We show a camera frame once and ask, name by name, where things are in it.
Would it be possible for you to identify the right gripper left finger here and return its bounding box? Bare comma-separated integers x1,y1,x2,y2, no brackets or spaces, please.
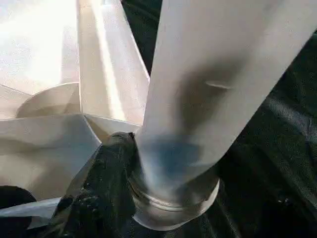
51,131,140,238

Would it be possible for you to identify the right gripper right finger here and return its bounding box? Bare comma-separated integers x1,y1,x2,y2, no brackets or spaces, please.
210,148,317,238

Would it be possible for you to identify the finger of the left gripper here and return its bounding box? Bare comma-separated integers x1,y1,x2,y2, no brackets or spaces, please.
0,185,36,208

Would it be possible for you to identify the white plastic table top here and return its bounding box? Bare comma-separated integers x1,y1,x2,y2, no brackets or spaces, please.
0,0,221,231

